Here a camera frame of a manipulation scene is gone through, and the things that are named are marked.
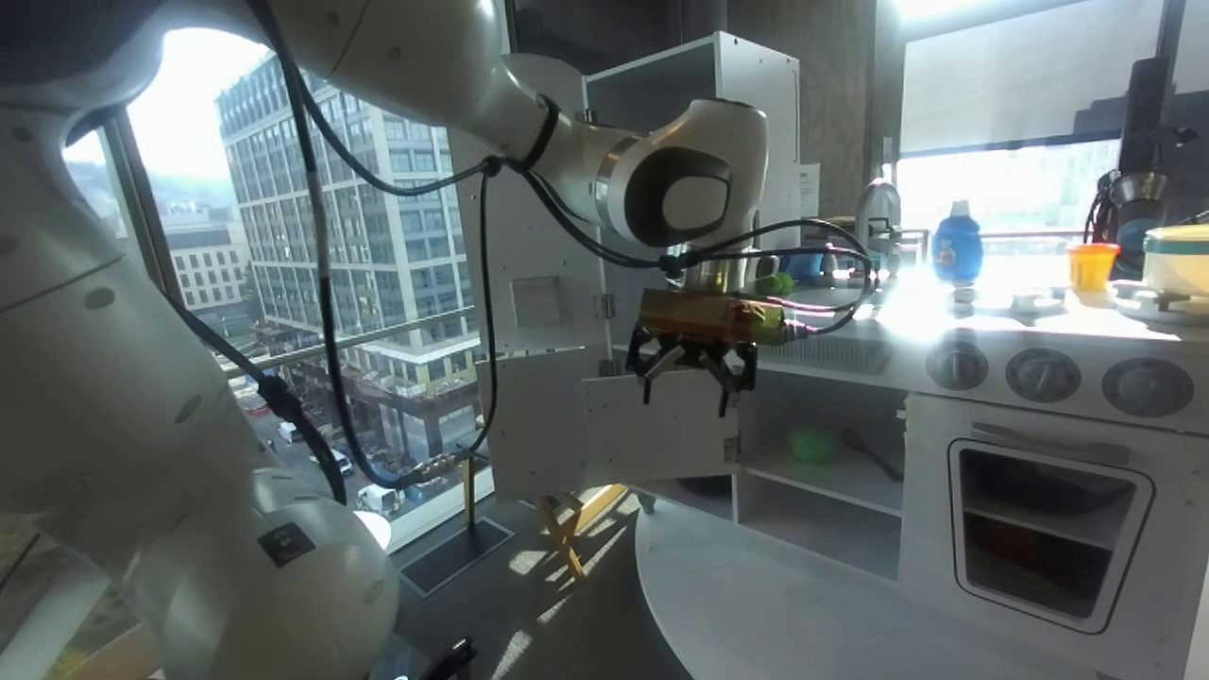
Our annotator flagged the white round table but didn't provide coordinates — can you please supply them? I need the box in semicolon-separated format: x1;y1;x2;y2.
633;499;1109;680

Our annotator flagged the green toy item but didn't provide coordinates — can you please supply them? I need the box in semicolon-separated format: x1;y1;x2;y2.
790;427;839;466

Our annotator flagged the green white pot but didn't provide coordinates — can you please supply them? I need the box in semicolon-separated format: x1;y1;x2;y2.
1145;222;1209;298

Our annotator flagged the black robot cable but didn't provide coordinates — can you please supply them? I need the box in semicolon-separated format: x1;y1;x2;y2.
149;0;881;506

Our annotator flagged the blue soap bottle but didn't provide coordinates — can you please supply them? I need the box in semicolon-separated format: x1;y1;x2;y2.
931;200;981;282

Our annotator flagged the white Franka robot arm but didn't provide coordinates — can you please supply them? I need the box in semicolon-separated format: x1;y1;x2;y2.
0;0;767;680

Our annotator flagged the white toy kitchen cabinet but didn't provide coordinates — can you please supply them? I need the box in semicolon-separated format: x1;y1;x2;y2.
578;25;1209;680

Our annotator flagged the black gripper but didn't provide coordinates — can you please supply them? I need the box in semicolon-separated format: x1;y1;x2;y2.
626;330;758;412

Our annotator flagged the orange small cup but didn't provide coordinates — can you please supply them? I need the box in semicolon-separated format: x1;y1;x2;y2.
1067;240;1117;298

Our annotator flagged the white oven door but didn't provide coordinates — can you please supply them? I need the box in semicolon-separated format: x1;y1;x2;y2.
898;395;1209;680

